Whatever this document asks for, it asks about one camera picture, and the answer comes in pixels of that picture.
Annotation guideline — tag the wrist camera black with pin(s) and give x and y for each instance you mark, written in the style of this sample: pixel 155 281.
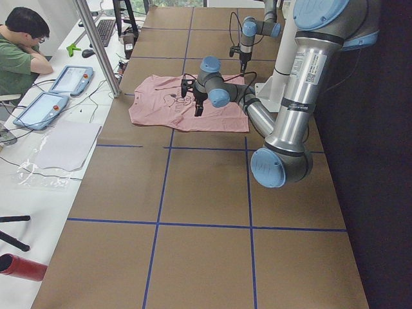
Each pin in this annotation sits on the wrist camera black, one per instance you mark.
pixel 233 50
pixel 187 86

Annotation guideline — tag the white paper sheet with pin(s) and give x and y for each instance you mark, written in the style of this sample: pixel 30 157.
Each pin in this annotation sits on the white paper sheet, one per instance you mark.
pixel 67 145

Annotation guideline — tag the clear plastic bag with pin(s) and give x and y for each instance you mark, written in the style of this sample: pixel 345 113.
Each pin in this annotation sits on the clear plastic bag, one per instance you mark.
pixel 29 175

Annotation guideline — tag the person in green shirt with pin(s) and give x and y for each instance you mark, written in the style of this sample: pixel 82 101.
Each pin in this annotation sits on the person in green shirt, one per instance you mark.
pixel 21 59

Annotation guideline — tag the aluminium frame post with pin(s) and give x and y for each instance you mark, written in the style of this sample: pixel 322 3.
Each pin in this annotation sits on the aluminium frame post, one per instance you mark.
pixel 92 33

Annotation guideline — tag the red cylindrical bottle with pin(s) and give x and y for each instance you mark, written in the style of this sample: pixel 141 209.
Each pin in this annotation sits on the red cylindrical bottle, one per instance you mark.
pixel 16 266

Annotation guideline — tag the lower blue teach pendant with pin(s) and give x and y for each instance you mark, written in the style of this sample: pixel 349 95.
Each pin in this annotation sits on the lower blue teach pendant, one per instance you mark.
pixel 42 111

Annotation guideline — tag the pink printed t-shirt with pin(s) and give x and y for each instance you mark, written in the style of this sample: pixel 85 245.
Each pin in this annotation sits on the pink printed t-shirt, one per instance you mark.
pixel 158 102

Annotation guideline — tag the blue teach pendant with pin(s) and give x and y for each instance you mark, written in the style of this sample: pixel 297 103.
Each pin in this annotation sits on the blue teach pendant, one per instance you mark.
pixel 73 80
pixel 42 111

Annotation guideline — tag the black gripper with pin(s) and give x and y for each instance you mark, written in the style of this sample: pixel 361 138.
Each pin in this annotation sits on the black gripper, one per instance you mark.
pixel 197 97
pixel 243 57

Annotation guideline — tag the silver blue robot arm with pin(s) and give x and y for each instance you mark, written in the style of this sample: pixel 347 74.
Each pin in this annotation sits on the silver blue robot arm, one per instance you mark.
pixel 313 33
pixel 252 27

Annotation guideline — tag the green plastic clamp tool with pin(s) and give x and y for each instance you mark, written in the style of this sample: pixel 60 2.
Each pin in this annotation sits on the green plastic clamp tool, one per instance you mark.
pixel 71 49

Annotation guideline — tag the black camera tripod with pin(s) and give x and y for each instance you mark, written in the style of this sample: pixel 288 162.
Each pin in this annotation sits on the black camera tripod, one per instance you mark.
pixel 15 228

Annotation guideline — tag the black power adapter box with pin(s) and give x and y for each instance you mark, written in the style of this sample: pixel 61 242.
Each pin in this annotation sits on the black power adapter box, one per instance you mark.
pixel 129 43

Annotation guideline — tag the black computer mouse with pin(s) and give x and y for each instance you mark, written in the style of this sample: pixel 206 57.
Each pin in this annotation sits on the black computer mouse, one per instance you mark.
pixel 87 53

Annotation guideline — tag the black computer keyboard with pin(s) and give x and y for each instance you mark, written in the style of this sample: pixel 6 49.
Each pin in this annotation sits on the black computer keyboard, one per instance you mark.
pixel 105 29

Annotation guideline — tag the upper blue teach pendant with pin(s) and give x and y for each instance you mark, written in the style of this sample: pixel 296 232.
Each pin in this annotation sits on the upper blue teach pendant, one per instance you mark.
pixel 73 80

